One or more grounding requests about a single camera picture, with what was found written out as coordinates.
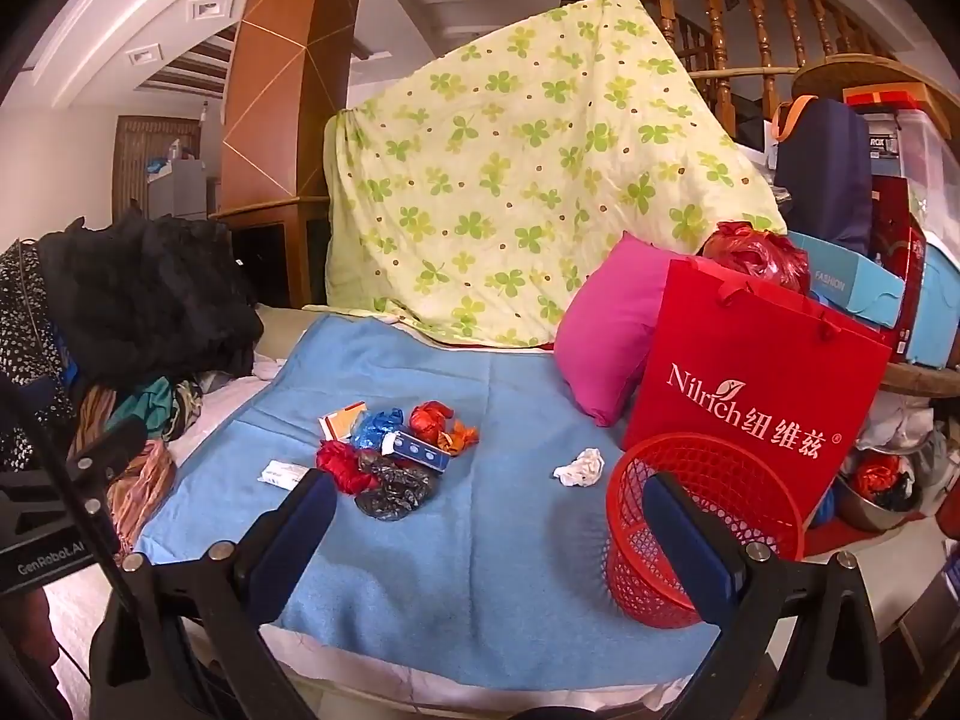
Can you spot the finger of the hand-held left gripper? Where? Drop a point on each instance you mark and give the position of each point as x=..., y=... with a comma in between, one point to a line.
x=112, y=441

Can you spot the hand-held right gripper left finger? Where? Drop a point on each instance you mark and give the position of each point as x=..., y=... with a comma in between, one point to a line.
x=300, y=532

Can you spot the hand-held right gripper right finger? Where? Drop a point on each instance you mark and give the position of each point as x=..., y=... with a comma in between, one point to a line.
x=686, y=547

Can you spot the white packet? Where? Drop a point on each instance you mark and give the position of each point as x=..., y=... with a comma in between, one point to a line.
x=281, y=474

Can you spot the red plastic mesh basket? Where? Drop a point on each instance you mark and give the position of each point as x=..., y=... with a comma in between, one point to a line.
x=637, y=585

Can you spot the red plastic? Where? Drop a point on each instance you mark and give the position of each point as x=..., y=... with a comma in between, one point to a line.
x=341, y=465

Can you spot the black plastic bag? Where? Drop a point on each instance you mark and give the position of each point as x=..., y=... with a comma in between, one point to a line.
x=394, y=491

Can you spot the orange and white carton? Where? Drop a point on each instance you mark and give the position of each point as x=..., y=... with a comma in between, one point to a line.
x=337, y=424

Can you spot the blue plastic bag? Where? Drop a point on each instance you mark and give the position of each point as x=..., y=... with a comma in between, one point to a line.
x=375, y=427

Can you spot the white tissue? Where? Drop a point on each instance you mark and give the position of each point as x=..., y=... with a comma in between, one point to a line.
x=581, y=469

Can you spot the blue and white carton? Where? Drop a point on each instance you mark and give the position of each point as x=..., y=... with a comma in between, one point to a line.
x=416, y=451

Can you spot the red orange wrapper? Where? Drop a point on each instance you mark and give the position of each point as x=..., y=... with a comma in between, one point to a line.
x=429, y=420

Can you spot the person's left forearm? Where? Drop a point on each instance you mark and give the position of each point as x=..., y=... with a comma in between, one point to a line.
x=30, y=652

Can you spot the teal cloth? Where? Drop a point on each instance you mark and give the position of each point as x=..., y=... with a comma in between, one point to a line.
x=150, y=405

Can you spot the orange striped cloth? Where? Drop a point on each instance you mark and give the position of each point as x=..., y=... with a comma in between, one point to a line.
x=142, y=487

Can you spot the white bed sheet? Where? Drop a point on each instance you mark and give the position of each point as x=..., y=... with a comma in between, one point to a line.
x=225, y=405

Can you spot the black white spotted garment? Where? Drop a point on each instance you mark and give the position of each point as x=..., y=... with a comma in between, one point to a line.
x=22, y=330

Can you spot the light blue blanket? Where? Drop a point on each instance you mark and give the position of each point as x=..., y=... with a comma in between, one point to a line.
x=480, y=540

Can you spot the metal basin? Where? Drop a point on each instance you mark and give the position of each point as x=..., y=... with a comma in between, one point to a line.
x=874, y=514

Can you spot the red paper shopping bag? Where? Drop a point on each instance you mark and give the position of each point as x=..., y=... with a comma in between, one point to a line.
x=750, y=345

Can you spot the pink pillow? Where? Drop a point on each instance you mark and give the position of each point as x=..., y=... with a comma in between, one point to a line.
x=607, y=330

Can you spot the grey refrigerator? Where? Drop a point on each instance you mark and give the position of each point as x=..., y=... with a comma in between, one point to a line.
x=180, y=191

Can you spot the brown wooden door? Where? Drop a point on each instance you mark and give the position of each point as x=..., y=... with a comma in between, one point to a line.
x=139, y=165

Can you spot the red plastic bag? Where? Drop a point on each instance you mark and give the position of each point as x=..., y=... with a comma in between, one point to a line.
x=757, y=255

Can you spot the light blue shoebox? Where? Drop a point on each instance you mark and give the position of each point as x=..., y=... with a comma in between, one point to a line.
x=847, y=285

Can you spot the light blue storage box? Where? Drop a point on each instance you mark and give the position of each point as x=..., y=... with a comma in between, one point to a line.
x=941, y=300

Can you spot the red gift box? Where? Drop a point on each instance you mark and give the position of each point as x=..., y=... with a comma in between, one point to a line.
x=896, y=240

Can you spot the brown wooden column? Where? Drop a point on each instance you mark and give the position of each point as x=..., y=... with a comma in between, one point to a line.
x=277, y=90

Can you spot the green clover print quilt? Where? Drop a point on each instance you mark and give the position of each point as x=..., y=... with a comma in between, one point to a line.
x=525, y=165

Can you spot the clear plastic storage bin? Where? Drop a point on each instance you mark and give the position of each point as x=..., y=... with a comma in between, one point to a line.
x=930, y=157

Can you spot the wooden stair railing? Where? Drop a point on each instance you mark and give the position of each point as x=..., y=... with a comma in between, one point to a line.
x=757, y=30

